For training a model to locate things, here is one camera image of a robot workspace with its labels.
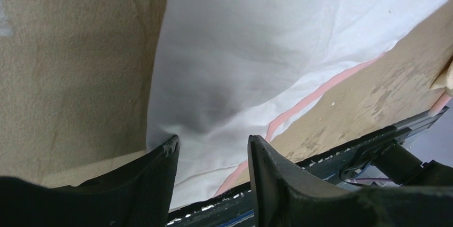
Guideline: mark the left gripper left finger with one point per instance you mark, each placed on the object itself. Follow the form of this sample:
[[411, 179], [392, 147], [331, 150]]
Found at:
[[135, 194]]

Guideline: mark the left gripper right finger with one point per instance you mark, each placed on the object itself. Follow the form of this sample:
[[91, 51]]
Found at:
[[286, 195]]

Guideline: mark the white underwear pink trim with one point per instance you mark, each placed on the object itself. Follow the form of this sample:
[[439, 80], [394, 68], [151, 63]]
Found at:
[[227, 69]]

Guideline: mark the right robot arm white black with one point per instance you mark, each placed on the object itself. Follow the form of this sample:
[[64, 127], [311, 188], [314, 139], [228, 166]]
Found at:
[[403, 168]]

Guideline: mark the cream beige underwear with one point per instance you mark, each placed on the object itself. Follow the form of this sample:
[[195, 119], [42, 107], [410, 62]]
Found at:
[[444, 81]]

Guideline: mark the pink yellow marker pen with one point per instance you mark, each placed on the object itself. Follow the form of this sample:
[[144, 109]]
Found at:
[[439, 104]]

